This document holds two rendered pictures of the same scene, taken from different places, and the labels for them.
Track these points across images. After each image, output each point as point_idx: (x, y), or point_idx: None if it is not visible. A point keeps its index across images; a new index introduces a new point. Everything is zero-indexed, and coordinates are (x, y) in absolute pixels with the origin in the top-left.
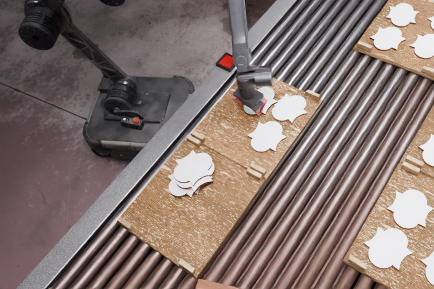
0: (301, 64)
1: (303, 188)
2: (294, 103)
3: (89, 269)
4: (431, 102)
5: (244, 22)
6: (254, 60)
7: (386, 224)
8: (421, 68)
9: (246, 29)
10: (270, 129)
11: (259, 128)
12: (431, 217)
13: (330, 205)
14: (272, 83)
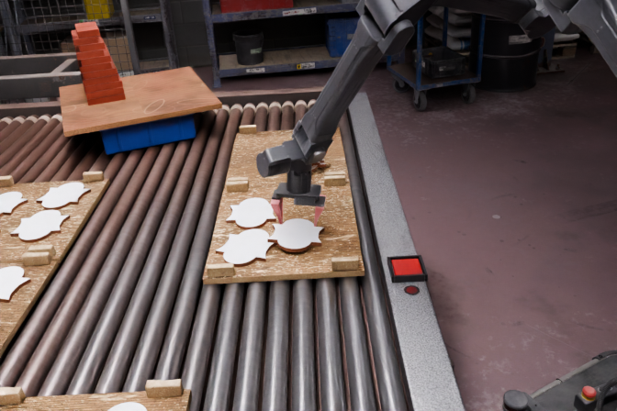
0: (279, 322)
1: (178, 206)
2: (242, 251)
3: None
4: (4, 362)
5: (318, 97)
6: (368, 292)
7: (68, 209)
8: (24, 405)
9: (315, 108)
10: (253, 217)
11: (268, 213)
12: (13, 230)
13: (139, 205)
14: (258, 166)
